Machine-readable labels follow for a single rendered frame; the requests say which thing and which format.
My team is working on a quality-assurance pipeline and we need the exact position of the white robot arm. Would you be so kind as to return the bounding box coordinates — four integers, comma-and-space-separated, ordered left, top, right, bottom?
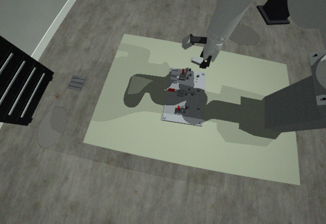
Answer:
182, 0, 326, 89

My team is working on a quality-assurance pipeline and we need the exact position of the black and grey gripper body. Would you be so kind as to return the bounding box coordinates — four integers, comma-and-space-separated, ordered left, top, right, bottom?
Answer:
203, 35, 224, 62

